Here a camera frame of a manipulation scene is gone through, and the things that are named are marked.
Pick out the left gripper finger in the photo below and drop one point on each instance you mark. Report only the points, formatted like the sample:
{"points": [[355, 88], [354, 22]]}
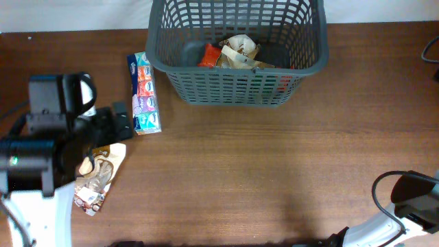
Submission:
{"points": [[105, 127], [122, 121]]}

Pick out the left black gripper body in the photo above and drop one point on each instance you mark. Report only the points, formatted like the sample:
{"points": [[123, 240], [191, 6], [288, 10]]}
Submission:
{"points": [[84, 138]]}

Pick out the colourful tissue pack strip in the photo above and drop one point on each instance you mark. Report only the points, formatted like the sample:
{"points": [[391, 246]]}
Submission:
{"points": [[146, 118]]}

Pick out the beige snack bag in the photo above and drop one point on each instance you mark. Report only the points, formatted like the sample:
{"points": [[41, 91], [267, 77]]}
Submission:
{"points": [[95, 177], [239, 52]]}

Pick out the orange pasta packet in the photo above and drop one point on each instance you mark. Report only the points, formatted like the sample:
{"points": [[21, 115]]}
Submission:
{"points": [[211, 54]]}

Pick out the grey plastic lattice basket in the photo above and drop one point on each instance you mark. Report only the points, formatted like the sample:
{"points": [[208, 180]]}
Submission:
{"points": [[292, 35]]}

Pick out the green lid spice jar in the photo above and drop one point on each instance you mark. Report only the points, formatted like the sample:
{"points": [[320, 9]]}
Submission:
{"points": [[256, 88]]}

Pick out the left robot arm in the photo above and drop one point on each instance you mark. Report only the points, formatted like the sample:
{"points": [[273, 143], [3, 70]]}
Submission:
{"points": [[41, 154]]}

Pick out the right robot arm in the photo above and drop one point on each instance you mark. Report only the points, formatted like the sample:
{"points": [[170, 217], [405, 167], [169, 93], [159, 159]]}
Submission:
{"points": [[412, 212]]}

